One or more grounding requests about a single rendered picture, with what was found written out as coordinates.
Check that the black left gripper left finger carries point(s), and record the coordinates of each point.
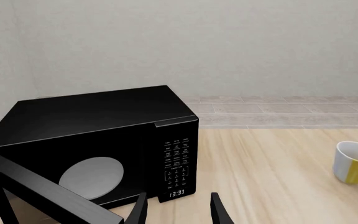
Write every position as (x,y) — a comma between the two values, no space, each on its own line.
(139,212)

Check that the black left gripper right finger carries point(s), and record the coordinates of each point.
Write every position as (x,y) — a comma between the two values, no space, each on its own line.
(218,213)

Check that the yellow and white mug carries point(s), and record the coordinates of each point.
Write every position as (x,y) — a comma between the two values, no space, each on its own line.
(350,163)

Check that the grey round turntable plate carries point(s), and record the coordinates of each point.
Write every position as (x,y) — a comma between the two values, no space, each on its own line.
(92,177)

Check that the black microwave oven door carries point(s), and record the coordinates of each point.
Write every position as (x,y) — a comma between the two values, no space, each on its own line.
(42,186)

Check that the black microwave oven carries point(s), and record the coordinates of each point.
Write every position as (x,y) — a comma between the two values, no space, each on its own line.
(98,116)

